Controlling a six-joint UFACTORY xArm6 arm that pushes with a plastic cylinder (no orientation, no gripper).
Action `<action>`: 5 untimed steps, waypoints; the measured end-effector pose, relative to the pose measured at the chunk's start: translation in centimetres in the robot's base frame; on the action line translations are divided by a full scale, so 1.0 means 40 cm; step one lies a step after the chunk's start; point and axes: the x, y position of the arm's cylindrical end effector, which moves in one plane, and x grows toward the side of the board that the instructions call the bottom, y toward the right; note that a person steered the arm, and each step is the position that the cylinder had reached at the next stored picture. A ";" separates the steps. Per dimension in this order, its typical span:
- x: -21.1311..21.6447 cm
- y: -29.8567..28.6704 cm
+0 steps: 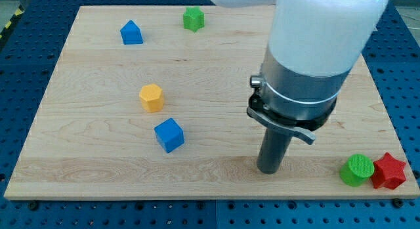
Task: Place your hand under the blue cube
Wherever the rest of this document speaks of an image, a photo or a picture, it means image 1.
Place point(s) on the blue house-shaped block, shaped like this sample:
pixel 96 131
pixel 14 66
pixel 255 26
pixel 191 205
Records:
pixel 131 34

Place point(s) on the red star block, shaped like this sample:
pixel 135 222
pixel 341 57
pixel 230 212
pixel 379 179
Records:
pixel 389 172

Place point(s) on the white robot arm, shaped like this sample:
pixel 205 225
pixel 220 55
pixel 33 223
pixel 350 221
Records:
pixel 312 47

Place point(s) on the blue cube block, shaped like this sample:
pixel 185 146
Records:
pixel 169 135

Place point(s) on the silver tool flange with clamp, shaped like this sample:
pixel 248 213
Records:
pixel 292 103

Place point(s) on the yellow hexagonal block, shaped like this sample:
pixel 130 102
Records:
pixel 152 98

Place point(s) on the wooden board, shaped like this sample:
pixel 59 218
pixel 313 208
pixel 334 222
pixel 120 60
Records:
pixel 91 139

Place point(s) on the green star block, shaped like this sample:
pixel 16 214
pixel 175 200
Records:
pixel 193 19

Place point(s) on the green cylinder block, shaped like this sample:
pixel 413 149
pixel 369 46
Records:
pixel 357 169

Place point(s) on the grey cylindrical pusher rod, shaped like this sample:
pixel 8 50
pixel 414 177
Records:
pixel 273 149

